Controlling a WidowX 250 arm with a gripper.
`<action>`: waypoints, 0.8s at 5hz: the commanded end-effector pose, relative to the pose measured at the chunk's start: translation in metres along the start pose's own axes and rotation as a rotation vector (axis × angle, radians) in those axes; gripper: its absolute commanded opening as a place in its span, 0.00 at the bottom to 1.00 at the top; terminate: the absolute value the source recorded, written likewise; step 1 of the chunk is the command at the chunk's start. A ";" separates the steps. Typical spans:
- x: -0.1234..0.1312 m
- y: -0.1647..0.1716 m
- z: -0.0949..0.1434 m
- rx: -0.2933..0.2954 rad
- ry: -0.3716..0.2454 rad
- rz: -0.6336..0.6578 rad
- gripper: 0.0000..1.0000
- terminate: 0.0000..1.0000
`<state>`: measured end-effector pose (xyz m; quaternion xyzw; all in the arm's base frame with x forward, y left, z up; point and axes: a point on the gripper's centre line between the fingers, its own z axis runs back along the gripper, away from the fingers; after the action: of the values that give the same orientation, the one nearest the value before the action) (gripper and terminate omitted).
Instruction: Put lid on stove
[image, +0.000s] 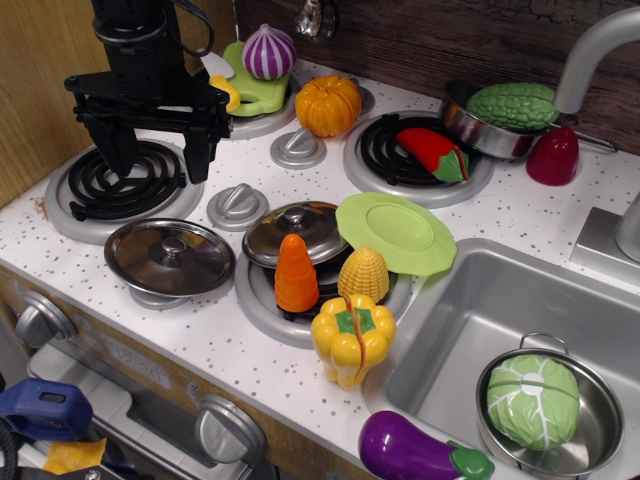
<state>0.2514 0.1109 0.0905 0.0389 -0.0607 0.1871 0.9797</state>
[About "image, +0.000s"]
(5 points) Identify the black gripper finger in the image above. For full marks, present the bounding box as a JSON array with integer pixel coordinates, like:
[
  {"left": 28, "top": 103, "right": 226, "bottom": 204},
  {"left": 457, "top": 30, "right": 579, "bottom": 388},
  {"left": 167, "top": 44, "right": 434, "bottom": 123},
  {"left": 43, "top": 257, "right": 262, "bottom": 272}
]
[
  {"left": 183, "top": 126, "right": 219, "bottom": 184},
  {"left": 84, "top": 116, "right": 138, "bottom": 177}
]

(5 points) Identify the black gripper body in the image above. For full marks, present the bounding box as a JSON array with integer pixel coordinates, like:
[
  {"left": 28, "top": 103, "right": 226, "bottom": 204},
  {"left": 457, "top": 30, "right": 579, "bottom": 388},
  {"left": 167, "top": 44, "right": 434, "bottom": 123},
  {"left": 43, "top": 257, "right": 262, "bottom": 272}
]
[{"left": 64, "top": 72, "right": 232, "bottom": 139}]

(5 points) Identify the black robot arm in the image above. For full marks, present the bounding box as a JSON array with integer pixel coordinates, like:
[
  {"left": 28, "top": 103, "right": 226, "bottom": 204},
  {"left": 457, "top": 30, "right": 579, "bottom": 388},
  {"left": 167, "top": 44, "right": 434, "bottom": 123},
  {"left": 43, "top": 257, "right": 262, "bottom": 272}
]
[{"left": 64, "top": 1, "right": 231, "bottom": 184}]

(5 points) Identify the large steel pot lid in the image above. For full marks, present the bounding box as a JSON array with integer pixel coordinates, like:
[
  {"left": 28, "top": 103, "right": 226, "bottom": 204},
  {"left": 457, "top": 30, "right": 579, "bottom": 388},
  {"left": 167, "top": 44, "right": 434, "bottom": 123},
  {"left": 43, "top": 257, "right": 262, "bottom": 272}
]
[{"left": 104, "top": 218, "right": 236, "bottom": 298}]

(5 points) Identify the small steel pot lid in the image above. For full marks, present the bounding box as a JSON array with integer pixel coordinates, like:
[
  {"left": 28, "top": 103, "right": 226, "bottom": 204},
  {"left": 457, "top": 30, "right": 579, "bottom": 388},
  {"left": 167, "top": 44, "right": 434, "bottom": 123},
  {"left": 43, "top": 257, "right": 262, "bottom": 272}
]
[{"left": 242, "top": 201, "right": 348, "bottom": 268}]

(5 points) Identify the back left burner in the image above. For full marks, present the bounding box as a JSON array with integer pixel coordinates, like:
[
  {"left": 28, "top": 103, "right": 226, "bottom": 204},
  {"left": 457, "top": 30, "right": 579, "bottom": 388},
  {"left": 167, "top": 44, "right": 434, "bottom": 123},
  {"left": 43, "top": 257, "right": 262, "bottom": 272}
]
[{"left": 230, "top": 74, "right": 299, "bottom": 140}]

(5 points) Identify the front left black burner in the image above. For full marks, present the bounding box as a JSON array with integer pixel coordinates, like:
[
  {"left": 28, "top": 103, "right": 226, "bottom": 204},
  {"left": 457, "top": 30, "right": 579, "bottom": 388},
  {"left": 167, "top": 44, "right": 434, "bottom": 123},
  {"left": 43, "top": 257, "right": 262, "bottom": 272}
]
[{"left": 44, "top": 139, "right": 204, "bottom": 245}]

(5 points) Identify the black burner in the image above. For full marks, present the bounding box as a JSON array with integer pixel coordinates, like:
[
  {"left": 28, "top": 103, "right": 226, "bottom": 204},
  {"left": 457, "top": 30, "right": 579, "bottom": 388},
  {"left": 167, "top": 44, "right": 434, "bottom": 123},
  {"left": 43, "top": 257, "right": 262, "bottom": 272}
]
[
  {"left": 343, "top": 111, "right": 494, "bottom": 209},
  {"left": 44, "top": 139, "right": 204, "bottom": 245}
]

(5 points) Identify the green toy cutting board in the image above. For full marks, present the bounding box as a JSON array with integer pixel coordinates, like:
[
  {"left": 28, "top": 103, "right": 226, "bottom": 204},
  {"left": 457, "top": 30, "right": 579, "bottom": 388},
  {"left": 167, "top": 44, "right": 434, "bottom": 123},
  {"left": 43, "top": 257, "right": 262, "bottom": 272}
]
[{"left": 223, "top": 41, "right": 290, "bottom": 117}]

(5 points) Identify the silver stovetop knob lower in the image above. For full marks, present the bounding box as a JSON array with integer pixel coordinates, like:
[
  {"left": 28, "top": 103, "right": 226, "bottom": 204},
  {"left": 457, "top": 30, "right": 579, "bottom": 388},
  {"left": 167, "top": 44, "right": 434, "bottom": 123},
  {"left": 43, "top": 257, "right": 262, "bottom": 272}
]
[{"left": 206, "top": 183, "right": 269, "bottom": 232}]

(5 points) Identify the silver stovetop knob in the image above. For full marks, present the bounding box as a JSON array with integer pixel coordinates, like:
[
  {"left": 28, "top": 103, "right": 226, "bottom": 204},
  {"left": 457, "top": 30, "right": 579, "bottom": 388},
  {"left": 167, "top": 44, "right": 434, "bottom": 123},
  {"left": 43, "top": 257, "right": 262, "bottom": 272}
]
[
  {"left": 206, "top": 183, "right": 269, "bottom": 232},
  {"left": 270, "top": 128, "right": 327, "bottom": 170}
]

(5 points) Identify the silver stovetop knob upper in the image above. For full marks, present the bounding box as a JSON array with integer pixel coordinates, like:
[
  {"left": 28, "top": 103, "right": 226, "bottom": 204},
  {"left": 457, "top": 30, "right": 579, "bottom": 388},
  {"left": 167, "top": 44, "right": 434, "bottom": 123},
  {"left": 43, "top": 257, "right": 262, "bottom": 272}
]
[{"left": 270, "top": 128, "right": 327, "bottom": 170}]

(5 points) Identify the purple striped toy onion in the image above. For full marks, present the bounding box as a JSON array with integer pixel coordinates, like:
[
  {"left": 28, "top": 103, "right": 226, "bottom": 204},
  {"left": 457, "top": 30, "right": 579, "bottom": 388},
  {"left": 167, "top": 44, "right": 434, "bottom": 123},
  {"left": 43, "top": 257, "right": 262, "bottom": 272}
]
[{"left": 241, "top": 24, "right": 297, "bottom": 81}]

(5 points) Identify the orange toy pumpkin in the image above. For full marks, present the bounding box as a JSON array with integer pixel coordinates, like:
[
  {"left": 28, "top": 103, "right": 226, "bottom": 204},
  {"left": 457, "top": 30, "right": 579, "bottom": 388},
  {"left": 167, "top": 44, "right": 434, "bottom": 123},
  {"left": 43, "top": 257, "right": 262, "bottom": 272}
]
[{"left": 295, "top": 75, "right": 362, "bottom": 138}]

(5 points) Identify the front right burner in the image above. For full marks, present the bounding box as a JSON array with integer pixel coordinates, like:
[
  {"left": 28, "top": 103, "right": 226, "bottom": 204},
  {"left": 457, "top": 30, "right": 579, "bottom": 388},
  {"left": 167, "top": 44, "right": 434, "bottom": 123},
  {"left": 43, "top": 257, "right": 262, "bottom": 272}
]
[{"left": 234, "top": 253, "right": 414, "bottom": 350}]

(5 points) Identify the orange toy carrot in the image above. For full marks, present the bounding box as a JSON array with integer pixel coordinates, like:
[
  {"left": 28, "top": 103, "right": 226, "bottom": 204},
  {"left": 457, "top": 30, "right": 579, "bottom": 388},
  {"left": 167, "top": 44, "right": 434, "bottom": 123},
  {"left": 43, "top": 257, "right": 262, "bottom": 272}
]
[{"left": 275, "top": 234, "right": 320, "bottom": 313}]

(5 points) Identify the back right black burner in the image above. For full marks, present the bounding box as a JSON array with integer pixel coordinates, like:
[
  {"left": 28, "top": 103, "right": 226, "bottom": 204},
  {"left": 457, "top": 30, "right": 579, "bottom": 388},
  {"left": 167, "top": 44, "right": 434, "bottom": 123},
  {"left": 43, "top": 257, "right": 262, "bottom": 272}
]
[{"left": 343, "top": 111, "right": 494, "bottom": 209}]

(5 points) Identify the left silver oven knob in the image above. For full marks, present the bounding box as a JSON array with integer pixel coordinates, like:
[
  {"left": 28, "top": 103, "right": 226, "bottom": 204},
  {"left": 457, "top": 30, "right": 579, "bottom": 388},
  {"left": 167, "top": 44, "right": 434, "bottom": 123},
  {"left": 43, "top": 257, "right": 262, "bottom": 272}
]
[{"left": 15, "top": 290, "right": 77, "bottom": 349}]

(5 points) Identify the silver oven knob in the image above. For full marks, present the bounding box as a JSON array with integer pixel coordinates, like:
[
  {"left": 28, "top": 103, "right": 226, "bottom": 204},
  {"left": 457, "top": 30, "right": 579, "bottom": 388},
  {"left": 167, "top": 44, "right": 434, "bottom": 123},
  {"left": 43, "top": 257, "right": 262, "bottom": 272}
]
[
  {"left": 194, "top": 394, "right": 266, "bottom": 466},
  {"left": 15, "top": 290, "right": 77, "bottom": 349}
]

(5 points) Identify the yellow toy corn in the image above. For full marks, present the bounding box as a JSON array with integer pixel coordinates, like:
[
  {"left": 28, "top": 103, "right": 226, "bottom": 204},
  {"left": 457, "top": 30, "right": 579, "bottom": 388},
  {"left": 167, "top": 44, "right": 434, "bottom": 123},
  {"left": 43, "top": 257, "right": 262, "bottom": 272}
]
[{"left": 337, "top": 247, "right": 390, "bottom": 303}]

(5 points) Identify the light green plastic plate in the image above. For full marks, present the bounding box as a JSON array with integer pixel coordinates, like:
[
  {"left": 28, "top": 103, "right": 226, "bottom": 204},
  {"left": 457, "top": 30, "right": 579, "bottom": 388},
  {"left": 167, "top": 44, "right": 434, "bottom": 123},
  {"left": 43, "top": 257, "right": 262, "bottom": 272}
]
[{"left": 336, "top": 192, "right": 457, "bottom": 277}]

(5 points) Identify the yellow toy bell pepper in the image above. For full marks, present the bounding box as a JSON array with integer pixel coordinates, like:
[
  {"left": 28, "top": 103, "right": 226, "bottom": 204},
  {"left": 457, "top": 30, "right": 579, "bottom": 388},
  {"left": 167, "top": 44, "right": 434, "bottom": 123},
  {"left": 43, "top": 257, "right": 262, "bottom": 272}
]
[{"left": 311, "top": 294, "right": 396, "bottom": 390}]

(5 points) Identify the red toy chili pepper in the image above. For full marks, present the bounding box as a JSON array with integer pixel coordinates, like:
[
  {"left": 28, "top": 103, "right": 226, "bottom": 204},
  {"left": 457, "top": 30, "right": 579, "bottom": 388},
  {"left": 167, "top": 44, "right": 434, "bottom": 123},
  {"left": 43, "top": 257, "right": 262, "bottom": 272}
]
[{"left": 395, "top": 127, "right": 469, "bottom": 183}]

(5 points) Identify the steel saucepan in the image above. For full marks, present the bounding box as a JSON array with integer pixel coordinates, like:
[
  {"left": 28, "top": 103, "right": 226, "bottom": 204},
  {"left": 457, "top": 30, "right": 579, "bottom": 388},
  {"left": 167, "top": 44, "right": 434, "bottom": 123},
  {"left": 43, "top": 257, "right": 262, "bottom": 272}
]
[{"left": 438, "top": 79, "right": 618, "bottom": 161}]

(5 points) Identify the right silver oven knob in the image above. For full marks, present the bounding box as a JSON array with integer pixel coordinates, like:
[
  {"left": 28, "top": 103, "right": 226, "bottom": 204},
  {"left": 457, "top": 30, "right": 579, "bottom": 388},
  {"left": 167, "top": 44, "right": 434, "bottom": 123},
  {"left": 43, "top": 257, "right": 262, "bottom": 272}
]
[{"left": 194, "top": 394, "right": 266, "bottom": 466}]

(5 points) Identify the yellow cloth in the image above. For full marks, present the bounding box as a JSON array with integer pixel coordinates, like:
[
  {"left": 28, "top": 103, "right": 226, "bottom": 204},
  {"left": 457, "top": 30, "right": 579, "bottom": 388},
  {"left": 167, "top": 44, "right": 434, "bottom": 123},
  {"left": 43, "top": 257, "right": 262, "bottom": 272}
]
[{"left": 43, "top": 439, "right": 107, "bottom": 475}]

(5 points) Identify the green toy bitter gourd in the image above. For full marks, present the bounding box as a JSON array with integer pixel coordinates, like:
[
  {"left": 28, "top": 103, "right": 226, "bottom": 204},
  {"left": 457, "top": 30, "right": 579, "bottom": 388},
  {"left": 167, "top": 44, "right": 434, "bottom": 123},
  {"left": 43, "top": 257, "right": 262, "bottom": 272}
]
[{"left": 466, "top": 82, "right": 560, "bottom": 133}]

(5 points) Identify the silver toy sink basin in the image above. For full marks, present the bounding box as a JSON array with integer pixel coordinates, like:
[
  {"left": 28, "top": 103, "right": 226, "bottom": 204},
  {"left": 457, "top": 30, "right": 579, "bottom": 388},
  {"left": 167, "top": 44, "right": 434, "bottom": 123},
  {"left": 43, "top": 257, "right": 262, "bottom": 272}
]
[{"left": 363, "top": 239, "right": 639, "bottom": 479}]

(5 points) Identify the dark red toy pepper half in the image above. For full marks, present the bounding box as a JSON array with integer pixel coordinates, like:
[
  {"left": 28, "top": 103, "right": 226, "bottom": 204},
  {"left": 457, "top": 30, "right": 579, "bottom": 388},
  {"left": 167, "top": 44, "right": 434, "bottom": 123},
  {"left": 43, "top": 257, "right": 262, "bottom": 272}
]
[{"left": 526, "top": 126, "right": 579, "bottom": 186}]

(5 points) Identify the purple toy eggplant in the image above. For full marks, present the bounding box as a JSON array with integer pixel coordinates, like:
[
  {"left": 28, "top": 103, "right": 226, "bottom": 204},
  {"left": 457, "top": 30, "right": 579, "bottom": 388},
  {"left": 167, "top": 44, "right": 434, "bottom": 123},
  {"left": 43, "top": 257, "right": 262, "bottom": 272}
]
[{"left": 358, "top": 411, "right": 495, "bottom": 480}]

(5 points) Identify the green toy cabbage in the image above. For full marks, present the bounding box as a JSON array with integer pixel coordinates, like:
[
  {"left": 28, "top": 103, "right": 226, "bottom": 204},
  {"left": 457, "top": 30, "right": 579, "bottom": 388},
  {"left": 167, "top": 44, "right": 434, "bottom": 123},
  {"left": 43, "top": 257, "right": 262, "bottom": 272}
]
[{"left": 485, "top": 354, "right": 580, "bottom": 451}]

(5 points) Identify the silver toy faucet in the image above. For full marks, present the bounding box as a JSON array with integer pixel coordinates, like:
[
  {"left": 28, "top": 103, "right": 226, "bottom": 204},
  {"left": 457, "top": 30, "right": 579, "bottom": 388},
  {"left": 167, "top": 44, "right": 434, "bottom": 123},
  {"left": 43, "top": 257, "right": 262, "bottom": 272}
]
[{"left": 554, "top": 7, "right": 639, "bottom": 262}]

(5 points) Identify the steel pot in sink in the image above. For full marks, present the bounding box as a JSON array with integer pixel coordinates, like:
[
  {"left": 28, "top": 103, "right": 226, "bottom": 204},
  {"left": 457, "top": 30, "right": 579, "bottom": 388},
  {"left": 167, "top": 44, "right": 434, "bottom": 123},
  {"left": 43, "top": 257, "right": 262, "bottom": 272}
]
[{"left": 476, "top": 345, "right": 624, "bottom": 479}]

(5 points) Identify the yellow handled toy knife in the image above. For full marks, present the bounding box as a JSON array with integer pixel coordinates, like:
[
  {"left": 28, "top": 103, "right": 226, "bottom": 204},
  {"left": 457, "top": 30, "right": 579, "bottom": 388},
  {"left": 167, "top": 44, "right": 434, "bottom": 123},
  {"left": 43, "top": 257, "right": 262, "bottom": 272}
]
[{"left": 201, "top": 52, "right": 241, "bottom": 113}]

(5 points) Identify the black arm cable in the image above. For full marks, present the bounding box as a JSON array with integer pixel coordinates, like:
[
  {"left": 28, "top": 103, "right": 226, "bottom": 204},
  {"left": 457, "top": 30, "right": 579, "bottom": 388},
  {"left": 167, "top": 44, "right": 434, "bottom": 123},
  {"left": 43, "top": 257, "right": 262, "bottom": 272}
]
[{"left": 167, "top": 0, "right": 216, "bottom": 59}]

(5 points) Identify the silver wall hook knob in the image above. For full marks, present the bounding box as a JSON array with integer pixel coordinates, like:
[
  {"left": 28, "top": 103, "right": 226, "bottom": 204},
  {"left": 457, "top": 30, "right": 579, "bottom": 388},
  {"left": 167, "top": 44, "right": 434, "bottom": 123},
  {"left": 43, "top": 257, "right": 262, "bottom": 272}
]
[{"left": 294, "top": 0, "right": 340, "bottom": 45}]

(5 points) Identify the blue clamp handle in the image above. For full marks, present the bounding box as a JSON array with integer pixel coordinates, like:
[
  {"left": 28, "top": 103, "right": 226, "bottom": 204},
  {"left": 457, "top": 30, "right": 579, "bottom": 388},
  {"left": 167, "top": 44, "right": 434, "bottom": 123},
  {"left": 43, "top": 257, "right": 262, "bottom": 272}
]
[{"left": 1, "top": 378, "right": 93, "bottom": 441}]

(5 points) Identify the silver oven door handle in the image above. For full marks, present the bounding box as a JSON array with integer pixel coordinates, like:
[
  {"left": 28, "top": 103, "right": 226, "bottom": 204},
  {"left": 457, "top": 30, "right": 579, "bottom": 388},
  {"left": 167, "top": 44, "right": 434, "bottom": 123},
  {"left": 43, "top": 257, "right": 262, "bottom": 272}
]
[{"left": 28, "top": 346, "right": 253, "bottom": 479}]

